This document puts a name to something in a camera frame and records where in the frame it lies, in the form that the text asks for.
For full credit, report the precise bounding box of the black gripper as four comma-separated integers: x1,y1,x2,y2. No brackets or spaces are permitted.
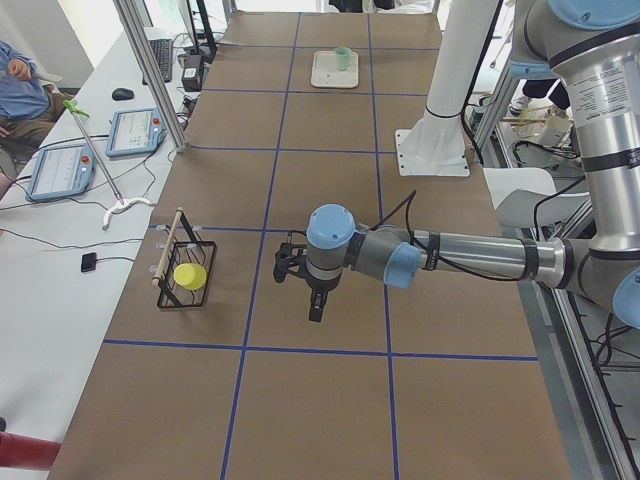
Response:
306,274,341,322

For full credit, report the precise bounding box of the light green plastic cup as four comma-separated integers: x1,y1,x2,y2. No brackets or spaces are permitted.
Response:
334,46,351,72

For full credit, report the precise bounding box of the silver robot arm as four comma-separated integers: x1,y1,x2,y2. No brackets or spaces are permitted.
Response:
300,1,639,327

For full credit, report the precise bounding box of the yellow plastic cup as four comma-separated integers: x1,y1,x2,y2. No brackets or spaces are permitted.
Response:
173,263,207,291

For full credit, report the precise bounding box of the cream rabbit tray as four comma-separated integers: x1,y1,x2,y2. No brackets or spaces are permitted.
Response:
310,50,359,89

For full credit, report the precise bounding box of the green white reacher grabber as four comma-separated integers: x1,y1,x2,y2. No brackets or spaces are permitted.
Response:
63,100,154,231

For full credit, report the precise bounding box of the white chair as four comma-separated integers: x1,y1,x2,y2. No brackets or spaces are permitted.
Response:
483,167,590,228

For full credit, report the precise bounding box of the small black square device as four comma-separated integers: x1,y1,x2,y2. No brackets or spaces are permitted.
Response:
80,252,98,273

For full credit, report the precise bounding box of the right teach pendant tablet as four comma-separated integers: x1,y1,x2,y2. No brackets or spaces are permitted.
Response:
106,108,166,158

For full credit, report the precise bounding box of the teach pendant tablet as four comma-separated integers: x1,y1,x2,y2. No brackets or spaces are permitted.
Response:
106,108,166,158
25,143,94,202

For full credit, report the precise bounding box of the black power adapter box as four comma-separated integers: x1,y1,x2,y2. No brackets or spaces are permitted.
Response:
181,55,204,92

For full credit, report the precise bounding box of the left teach pendant tablet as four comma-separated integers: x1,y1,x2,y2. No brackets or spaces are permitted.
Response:
25,143,94,202

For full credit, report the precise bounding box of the black computer mouse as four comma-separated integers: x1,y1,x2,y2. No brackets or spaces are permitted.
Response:
111,88,135,101

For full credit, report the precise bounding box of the black keyboard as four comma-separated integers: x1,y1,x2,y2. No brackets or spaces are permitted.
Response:
148,39,173,83

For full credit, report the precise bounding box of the red cylinder object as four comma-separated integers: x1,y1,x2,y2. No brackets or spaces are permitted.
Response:
1,418,62,471

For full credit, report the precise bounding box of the seated person blue shirt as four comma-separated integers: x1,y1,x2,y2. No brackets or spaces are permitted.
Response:
0,39,64,201

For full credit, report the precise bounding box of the black braided cable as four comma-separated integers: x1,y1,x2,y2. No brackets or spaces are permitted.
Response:
284,188,531,282

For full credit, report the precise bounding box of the black wire cup rack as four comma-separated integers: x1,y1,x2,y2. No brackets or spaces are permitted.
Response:
152,208,217,310

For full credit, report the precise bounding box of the wooden rack handle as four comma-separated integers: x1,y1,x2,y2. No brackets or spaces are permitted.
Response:
152,208,184,286

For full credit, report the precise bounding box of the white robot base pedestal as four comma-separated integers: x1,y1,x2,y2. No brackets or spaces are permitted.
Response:
395,0,502,177

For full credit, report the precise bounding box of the aluminium frame post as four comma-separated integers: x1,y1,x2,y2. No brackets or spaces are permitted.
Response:
113,0,187,153

